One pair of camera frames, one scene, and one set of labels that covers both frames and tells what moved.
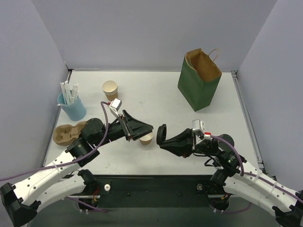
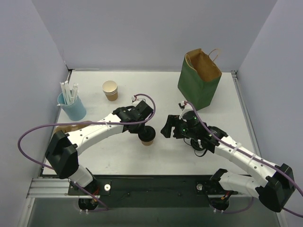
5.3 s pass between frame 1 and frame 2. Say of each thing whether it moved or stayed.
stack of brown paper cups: stayed
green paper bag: stayed
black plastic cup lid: moved
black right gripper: moved
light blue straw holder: stayed
